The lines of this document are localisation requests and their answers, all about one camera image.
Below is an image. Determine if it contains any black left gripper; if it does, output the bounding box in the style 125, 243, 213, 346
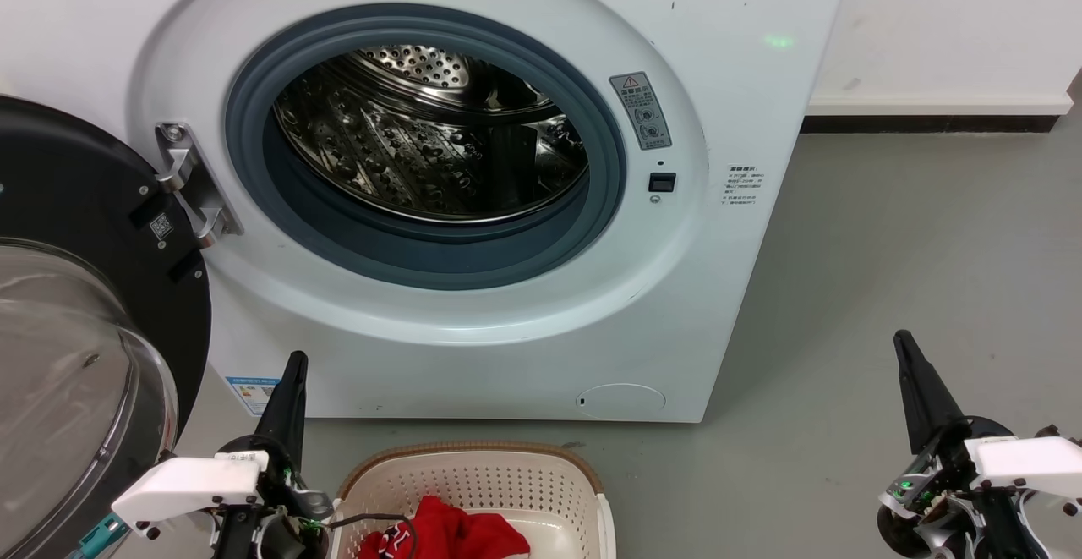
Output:
211, 351, 336, 559

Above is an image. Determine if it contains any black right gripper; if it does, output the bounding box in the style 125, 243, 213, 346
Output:
876, 330, 1053, 559

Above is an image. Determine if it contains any red jersey with white print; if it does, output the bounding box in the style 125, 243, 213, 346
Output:
358, 496, 533, 559

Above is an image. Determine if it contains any cream perforated laundry basket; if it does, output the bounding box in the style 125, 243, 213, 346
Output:
330, 441, 618, 559

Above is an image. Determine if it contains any stainless steel washing machine drum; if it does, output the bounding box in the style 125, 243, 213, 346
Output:
272, 43, 591, 224

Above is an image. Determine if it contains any black round washer door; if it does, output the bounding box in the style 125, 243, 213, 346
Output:
0, 96, 213, 559

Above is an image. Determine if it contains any blue white energy label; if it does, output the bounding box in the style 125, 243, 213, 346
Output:
225, 375, 281, 417

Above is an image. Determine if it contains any grey rubber door gasket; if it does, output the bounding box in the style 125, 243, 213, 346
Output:
224, 3, 629, 292

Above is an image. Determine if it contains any white front-load washing machine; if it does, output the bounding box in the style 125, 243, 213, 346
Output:
0, 0, 856, 424

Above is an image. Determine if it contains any silver metal door hinge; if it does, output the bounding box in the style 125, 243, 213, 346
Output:
156, 122, 245, 249

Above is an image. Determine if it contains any white and black baseboard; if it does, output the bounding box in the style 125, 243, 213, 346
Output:
801, 90, 1076, 134

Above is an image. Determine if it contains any round white filter cover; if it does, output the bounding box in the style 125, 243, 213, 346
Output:
576, 383, 668, 421

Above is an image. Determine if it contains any grey warning sticker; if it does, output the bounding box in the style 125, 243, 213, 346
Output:
609, 71, 675, 152

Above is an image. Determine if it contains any thin black cable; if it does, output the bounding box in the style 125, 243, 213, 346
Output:
325, 512, 420, 559

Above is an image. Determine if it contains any teal cable connector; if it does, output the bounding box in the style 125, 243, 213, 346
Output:
69, 515, 129, 559

